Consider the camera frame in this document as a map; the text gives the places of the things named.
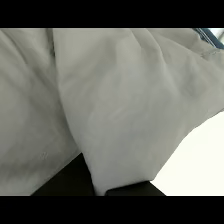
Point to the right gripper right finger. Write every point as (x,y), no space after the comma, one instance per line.
(136,190)

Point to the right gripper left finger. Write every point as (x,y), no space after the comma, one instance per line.
(68,181)

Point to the white garment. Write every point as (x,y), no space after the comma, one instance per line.
(110,100)

